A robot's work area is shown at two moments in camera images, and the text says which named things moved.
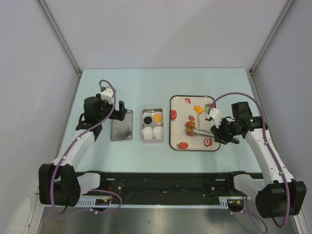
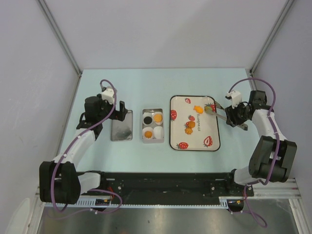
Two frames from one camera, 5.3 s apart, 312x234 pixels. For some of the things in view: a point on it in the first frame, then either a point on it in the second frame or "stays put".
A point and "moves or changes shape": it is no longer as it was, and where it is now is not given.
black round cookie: [147, 120] stays put
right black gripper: [219, 137] → [231, 119]
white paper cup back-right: [158, 117] stays put
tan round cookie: [158, 118] stays put
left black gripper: [119, 115] stays put
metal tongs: [199, 131] moves or changes shape
